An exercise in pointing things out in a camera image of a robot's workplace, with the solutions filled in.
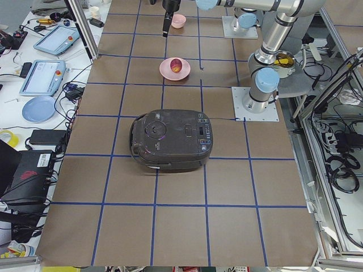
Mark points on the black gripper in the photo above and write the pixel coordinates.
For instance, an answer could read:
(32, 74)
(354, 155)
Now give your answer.
(169, 4)

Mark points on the pink bowl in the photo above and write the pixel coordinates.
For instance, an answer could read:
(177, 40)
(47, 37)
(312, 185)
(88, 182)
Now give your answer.
(178, 21)

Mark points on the red apple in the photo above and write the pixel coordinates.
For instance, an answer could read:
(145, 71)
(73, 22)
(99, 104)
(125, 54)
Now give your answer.
(176, 65)

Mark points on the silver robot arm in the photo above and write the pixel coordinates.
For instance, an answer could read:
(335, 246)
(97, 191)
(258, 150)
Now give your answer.
(264, 79)

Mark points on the pink plate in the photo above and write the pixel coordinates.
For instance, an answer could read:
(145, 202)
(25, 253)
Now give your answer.
(166, 72)

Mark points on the blue plate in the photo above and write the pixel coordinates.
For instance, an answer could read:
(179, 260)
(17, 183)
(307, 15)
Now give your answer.
(39, 109)

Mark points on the paper cup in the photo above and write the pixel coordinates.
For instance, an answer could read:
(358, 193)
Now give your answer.
(95, 12)

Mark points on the upper teach pendant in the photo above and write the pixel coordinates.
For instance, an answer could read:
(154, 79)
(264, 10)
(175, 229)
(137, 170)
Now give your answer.
(58, 40)

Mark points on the teach pendant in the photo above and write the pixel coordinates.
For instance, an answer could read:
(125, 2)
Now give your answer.
(58, 40)
(43, 78)

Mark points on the black rice cooker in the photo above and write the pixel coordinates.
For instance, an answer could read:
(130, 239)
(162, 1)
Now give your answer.
(171, 139)

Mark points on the lower teach pendant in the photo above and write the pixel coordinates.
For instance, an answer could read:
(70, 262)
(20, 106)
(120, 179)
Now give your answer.
(43, 78)

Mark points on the black smartphone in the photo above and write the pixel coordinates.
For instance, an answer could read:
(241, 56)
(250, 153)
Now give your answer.
(25, 69)

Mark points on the black power adapter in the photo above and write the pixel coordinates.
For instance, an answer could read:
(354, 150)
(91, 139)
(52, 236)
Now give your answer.
(47, 137)

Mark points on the yellow tape roll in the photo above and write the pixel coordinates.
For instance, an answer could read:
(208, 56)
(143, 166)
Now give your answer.
(9, 137)

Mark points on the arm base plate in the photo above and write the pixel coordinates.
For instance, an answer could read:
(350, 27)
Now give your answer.
(247, 109)
(242, 27)

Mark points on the aluminium frame post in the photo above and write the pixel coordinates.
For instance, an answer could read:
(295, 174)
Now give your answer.
(81, 23)

